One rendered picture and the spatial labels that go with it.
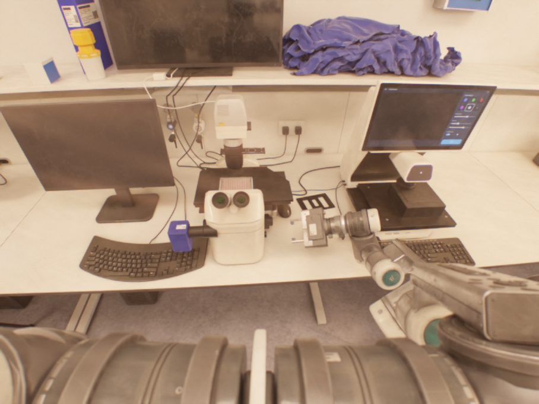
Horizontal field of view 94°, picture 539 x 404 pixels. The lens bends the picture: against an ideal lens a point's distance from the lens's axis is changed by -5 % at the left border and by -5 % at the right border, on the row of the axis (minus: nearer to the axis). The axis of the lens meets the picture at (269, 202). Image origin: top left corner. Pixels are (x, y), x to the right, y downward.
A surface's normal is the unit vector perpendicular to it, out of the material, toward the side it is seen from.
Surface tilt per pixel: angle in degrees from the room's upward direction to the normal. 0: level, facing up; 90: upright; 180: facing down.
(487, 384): 35
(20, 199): 0
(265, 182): 0
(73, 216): 0
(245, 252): 91
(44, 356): 49
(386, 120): 93
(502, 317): 44
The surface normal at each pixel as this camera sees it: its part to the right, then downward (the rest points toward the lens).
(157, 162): 0.08, 0.60
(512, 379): -0.74, -0.10
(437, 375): 0.02, -0.88
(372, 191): 0.02, -0.75
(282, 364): 0.02, -0.99
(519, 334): -0.28, -0.12
